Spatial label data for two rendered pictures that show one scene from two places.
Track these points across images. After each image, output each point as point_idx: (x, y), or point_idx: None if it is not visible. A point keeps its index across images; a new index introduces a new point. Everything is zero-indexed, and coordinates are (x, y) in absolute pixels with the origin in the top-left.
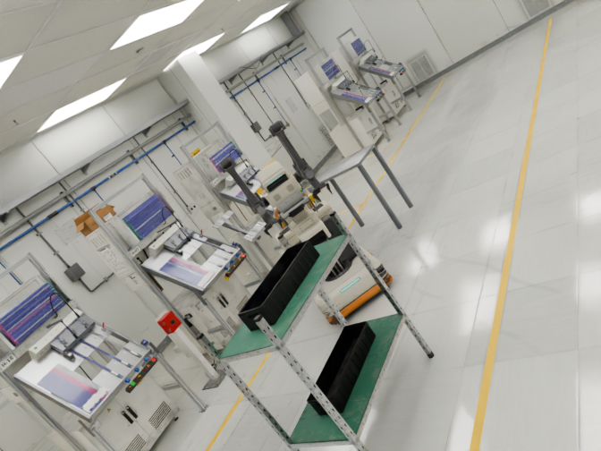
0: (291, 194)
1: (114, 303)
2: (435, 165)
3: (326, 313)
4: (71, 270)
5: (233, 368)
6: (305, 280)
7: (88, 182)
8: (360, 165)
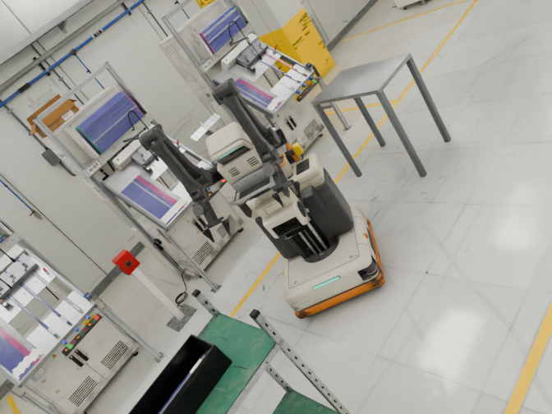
0: (254, 169)
1: None
2: (501, 71)
3: (293, 307)
4: (49, 154)
5: (199, 312)
6: None
7: (68, 42)
8: (381, 92)
